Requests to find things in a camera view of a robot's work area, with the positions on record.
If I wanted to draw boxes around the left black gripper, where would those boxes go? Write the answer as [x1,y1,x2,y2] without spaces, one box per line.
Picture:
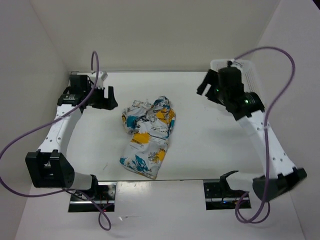
[83,83,118,111]

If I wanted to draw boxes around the white teal yellow patterned shorts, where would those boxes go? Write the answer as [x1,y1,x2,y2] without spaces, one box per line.
[119,96,176,180]

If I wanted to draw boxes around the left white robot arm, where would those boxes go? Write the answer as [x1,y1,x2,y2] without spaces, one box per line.
[25,86,118,200]

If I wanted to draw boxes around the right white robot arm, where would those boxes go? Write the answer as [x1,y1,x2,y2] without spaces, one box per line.
[196,67,307,202]

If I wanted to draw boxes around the white perforated plastic basket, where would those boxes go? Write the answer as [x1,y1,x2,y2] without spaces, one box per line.
[210,59,266,105]

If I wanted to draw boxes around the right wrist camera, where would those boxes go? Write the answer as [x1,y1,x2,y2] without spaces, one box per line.
[217,67,244,102]

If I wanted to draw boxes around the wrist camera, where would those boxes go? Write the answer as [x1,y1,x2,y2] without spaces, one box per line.
[69,71,108,91]
[217,67,244,102]

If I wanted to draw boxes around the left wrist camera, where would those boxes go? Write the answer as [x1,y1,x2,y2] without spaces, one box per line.
[69,71,108,91]

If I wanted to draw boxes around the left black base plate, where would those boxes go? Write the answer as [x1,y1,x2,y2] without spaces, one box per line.
[68,181,117,213]

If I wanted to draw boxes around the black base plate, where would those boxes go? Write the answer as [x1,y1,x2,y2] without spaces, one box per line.
[68,181,117,213]
[203,179,245,211]

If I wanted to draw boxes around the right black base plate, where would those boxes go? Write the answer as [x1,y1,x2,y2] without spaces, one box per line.
[203,179,245,211]

